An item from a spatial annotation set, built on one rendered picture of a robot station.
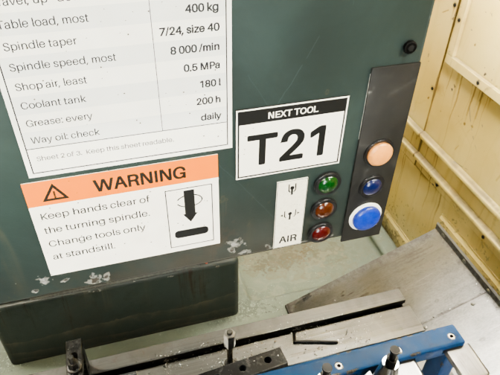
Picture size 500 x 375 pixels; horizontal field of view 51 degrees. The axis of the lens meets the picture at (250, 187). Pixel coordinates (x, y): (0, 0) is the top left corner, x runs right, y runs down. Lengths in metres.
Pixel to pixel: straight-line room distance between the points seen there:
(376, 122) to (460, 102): 1.13
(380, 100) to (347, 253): 1.56
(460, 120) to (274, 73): 1.23
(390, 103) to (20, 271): 0.35
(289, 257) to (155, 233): 1.50
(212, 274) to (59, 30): 1.25
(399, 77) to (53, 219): 0.31
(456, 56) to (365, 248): 0.81
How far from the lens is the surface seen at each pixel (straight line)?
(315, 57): 0.42
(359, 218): 0.54
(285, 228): 0.52
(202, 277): 1.56
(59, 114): 0.40
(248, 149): 0.44
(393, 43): 0.45
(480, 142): 1.56
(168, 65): 0.39
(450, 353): 1.01
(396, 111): 0.48
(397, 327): 1.42
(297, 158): 0.46
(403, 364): 0.97
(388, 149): 0.49
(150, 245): 0.49
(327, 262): 1.96
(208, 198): 0.46
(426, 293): 1.66
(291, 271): 1.91
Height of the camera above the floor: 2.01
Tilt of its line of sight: 39 degrees down
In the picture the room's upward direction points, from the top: 1 degrees clockwise
